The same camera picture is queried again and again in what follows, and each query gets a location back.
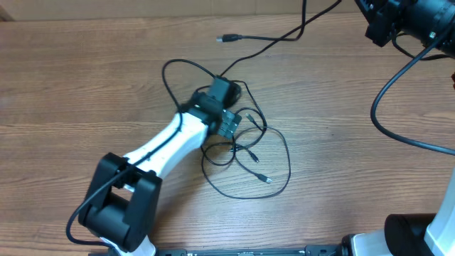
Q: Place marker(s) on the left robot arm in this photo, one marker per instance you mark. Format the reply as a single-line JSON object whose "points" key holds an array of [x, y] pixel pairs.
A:
{"points": [[121, 201]]}

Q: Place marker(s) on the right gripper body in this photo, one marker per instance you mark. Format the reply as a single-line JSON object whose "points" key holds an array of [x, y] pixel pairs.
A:
{"points": [[389, 20]]}

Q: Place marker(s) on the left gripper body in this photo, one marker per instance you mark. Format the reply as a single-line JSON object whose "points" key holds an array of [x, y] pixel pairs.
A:
{"points": [[228, 124]]}

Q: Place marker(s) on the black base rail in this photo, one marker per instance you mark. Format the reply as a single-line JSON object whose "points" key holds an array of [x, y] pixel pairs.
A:
{"points": [[309, 250]]}

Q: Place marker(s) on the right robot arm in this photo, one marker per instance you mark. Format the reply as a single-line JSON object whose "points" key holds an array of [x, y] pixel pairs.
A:
{"points": [[431, 22]]}

